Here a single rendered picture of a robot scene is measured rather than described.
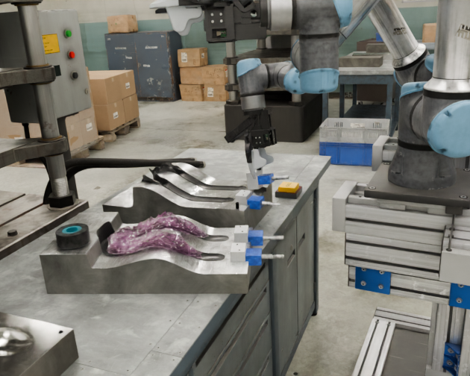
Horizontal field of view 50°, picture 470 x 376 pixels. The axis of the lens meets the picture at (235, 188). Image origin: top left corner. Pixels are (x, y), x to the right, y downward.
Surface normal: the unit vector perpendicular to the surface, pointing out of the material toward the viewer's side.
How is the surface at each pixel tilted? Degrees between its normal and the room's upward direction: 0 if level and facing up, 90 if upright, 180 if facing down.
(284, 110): 90
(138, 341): 0
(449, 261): 90
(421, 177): 73
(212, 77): 87
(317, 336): 0
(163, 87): 90
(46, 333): 0
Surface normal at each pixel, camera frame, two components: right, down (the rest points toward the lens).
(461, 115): 0.01, 0.47
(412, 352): -0.05, -0.94
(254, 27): 0.00, 0.21
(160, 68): -0.34, 0.33
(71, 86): 0.93, 0.08
